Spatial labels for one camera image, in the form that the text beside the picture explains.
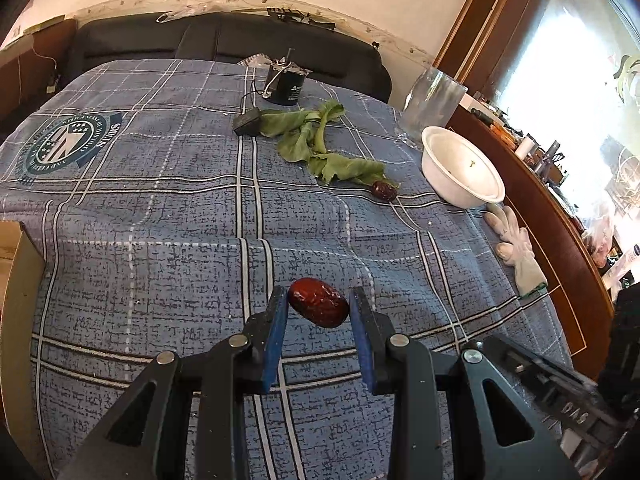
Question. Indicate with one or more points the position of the white bowl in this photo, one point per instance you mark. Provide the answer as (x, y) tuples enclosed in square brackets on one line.
[(458, 171)]

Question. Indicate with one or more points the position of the white work glove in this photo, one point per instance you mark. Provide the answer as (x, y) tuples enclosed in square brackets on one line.
[(515, 249)]

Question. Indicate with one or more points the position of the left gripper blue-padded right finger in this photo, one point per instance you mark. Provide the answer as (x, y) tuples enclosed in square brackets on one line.
[(494, 434)]

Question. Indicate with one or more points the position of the cardboard box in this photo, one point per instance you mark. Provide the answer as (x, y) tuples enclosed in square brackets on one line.
[(21, 272)]

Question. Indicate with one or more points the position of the red date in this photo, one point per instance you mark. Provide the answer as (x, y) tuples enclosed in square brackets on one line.
[(318, 302)]

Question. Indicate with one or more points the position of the brown wooden cabinet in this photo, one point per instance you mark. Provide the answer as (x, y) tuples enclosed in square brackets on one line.
[(581, 302)]

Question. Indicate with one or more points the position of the black flat adapter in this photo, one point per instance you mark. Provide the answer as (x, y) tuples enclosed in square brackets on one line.
[(247, 123)]

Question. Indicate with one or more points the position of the black sofa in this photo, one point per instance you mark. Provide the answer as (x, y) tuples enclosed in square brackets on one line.
[(331, 57)]

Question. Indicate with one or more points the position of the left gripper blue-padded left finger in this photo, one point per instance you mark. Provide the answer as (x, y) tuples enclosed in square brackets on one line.
[(145, 432)]

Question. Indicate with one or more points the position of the small black device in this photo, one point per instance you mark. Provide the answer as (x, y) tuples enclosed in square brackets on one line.
[(284, 84)]

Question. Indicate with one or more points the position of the clear glass jar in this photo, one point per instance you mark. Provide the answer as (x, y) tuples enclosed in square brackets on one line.
[(431, 101)]

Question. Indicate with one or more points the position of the green leafy vegetable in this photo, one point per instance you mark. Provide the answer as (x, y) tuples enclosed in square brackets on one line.
[(301, 139)]

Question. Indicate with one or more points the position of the brown armchair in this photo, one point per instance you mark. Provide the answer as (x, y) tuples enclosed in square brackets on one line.
[(30, 65)]

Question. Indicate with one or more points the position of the blue plaid tablecloth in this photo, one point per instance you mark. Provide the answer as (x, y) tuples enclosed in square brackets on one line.
[(162, 229)]

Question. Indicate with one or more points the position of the dark date near leaves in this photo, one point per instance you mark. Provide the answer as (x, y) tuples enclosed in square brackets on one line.
[(384, 191)]

